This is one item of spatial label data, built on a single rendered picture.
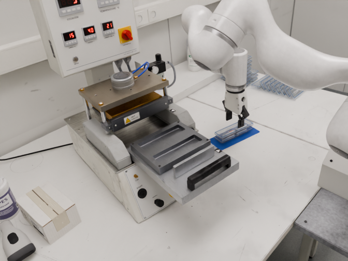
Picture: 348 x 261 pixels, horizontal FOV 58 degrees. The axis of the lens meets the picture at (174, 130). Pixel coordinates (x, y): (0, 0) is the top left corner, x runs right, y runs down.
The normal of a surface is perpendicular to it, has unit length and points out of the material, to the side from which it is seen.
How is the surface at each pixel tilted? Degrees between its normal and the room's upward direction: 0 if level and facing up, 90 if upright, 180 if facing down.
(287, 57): 57
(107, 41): 90
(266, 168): 0
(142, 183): 65
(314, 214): 0
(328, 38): 90
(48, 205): 1
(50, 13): 90
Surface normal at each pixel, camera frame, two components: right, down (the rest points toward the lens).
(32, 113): 0.71, 0.34
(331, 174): -0.73, 0.43
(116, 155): 0.33, -0.37
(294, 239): -0.08, -0.83
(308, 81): -0.35, 0.62
